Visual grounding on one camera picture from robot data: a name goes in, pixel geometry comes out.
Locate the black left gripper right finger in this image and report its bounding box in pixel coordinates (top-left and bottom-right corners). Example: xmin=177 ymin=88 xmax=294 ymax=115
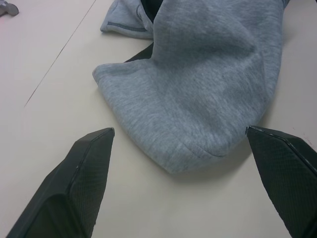
xmin=245 ymin=125 xmax=317 ymax=238

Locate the grey zip-up hoodie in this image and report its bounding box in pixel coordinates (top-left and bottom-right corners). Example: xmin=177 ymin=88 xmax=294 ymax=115
xmin=92 ymin=0 xmax=292 ymax=174

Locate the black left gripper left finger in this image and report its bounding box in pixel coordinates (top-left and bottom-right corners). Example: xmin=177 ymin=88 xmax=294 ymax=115
xmin=4 ymin=127 xmax=115 ymax=238

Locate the grey metal object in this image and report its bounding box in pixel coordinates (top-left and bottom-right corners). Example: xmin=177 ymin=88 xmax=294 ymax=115
xmin=0 ymin=0 xmax=19 ymax=17

